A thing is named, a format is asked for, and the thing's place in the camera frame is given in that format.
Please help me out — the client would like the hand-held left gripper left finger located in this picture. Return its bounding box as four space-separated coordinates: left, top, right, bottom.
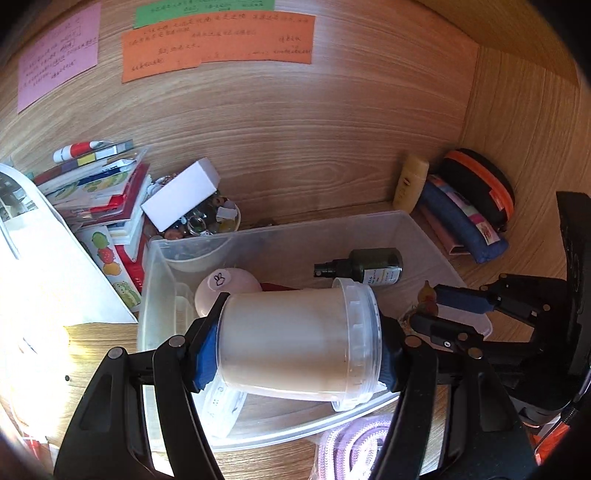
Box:
53 291 232 480

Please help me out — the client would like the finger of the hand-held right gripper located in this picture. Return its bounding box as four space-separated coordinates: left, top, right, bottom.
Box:
436 276 570 325
410 313 532 346

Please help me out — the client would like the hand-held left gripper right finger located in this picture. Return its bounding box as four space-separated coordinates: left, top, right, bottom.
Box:
369 316 536 480

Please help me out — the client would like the small yellow charm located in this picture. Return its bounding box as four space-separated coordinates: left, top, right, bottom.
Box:
416 281 439 317

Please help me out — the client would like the pink round jar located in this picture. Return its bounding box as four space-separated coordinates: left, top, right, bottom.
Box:
194 268 263 319

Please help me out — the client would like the translucent lidded plastic cup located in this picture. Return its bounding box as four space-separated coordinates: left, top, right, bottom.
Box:
215 277 384 412

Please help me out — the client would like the dark glass spray bottle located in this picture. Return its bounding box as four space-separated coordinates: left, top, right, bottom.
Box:
314 248 404 288

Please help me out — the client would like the clear plastic storage box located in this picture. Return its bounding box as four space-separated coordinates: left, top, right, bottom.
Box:
136 210 492 453

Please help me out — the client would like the wooden desktop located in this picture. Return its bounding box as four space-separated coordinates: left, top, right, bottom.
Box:
0 198 568 480

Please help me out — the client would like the clear round plastic container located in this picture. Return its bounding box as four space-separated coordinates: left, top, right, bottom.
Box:
198 381 250 439

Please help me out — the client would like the pink wallet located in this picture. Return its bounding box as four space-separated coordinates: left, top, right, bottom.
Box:
422 208 472 257

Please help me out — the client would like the navy zip pouch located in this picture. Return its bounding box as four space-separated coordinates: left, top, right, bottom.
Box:
418 178 509 265

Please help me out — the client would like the person's orange garment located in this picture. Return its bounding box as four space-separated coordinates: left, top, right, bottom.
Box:
526 415 583 467

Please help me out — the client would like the black and orange round case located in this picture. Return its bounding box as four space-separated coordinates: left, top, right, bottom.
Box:
438 148 515 232

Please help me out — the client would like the yellow tube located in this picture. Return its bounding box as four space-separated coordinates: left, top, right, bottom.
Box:
392 154 430 213

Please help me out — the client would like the bowl of trinkets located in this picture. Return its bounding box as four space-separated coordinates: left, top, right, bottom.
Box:
157 194 242 273

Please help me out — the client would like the fruit sticker sheet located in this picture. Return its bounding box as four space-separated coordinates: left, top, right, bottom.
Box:
76 226 141 312

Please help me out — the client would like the small white box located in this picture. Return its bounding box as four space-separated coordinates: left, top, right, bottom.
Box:
141 158 221 232

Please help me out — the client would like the white paper bag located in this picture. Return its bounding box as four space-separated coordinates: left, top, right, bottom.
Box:
0 161 139 326

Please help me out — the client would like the stack of sticker books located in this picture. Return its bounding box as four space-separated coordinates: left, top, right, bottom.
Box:
34 148 155 278

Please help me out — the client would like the red white tube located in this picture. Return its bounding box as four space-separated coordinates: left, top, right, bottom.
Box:
53 138 134 163

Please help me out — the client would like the orange paper note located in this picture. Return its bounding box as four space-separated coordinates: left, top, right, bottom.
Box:
121 14 317 84

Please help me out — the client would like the pink paper note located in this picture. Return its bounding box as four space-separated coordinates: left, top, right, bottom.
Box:
17 2 102 114

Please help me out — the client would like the green paper note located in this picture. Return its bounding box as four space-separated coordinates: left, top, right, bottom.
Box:
135 0 276 28

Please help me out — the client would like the pink braided rope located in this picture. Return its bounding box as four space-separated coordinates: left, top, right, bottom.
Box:
316 412 395 480

